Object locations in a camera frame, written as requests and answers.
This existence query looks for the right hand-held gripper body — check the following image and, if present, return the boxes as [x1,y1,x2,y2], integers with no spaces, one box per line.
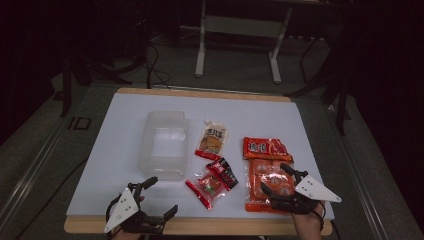
[269,170,343,216]

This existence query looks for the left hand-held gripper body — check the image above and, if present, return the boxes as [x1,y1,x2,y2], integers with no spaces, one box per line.
[103,182,168,236]

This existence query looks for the large orange snack packet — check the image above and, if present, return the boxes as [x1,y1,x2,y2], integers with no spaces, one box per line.
[242,136,298,214]

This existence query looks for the clear plastic container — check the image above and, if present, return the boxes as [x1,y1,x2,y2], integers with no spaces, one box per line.
[137,110,190,182]

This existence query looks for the black and red snack packet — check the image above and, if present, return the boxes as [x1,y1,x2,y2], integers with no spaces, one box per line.
[205,157,240,192]

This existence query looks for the person's left hand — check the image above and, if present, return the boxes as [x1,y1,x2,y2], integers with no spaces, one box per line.
[110,195,147,240]

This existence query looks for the person's right hand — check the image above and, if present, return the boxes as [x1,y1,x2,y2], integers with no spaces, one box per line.
[291,201,326,240]

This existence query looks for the wooden table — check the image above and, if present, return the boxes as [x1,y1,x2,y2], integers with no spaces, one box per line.
[63,87,334,236]

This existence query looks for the clear red snack packet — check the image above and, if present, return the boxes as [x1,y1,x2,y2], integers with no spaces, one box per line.
[185,168,226,211]

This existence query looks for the white table mat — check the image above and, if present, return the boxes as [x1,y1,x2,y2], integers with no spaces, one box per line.
[65,92,335,221]

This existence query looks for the beige sauce pouch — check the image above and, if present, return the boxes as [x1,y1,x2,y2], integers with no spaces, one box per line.
[194,119,230,161]

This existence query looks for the black metal stand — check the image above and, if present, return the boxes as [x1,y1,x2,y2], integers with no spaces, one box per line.
[284,74,352,136]
[59,54,93,118]

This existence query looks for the white-legged desk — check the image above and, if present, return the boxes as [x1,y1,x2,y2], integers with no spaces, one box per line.
[194,0,294,85]

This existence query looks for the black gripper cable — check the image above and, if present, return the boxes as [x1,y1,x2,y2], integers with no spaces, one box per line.
[313,201,327,232]
[105,193,122,232]

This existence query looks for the grey floor rail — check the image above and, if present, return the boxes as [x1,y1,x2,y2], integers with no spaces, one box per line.
[0,114,69,234]
[326,104,389,240]

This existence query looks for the black floor cables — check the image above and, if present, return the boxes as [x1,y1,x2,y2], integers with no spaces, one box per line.
[141,41,174,90]

